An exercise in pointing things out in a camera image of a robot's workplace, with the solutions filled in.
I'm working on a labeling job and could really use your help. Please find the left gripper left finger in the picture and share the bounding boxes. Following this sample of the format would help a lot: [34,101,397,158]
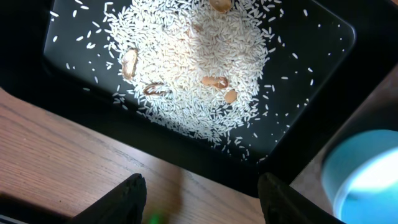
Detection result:
[68,173,147,224]

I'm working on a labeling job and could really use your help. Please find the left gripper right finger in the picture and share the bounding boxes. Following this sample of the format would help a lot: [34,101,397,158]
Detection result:
[257,173,341,224]

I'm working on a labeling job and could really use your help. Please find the light blue bowl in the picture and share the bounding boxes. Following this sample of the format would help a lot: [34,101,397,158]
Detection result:
[321,129,397,224]

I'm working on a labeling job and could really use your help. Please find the rice food scraps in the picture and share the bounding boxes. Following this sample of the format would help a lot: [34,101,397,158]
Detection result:
[44,0,355,162]

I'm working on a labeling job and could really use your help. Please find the black waste tray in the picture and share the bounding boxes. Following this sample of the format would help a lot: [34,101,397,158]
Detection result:
[1,1,397,197]

